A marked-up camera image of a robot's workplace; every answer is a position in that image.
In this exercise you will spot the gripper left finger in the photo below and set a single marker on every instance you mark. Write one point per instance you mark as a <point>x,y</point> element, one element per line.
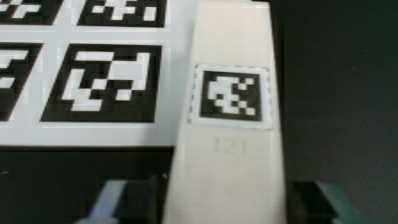
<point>129,203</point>

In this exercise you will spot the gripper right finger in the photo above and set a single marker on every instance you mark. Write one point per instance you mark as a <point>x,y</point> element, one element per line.
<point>320,206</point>

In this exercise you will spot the fiducial marker sheet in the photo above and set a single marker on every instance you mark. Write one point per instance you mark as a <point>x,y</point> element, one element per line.
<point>93,69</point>

